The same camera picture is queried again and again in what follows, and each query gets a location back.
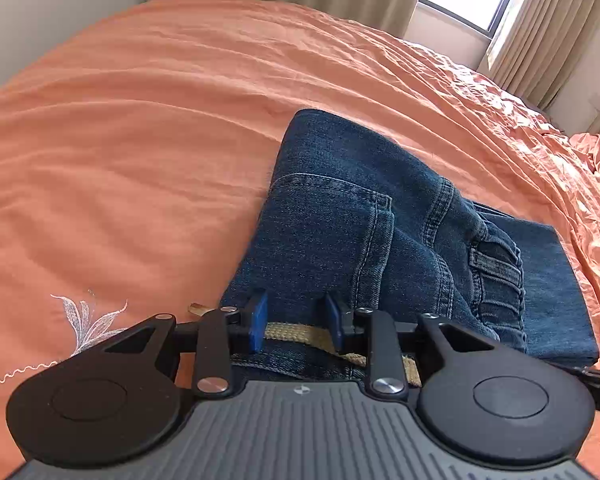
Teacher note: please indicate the blue denim jeans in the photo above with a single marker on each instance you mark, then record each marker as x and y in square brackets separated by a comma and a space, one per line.
[350, 213]

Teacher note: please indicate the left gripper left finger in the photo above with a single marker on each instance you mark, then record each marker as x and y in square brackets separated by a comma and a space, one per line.
[122, 397]

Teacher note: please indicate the orange bed cover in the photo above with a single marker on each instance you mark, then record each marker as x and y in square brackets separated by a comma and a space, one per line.
[135, 157]

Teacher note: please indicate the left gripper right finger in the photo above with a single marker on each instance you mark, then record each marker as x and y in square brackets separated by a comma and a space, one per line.
[481, 399]

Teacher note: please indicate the beige woven belt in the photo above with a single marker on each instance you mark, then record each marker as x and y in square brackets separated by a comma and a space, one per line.
[314, 337]

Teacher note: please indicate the beige curtain right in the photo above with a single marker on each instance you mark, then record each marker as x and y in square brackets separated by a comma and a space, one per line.
[537, 46]

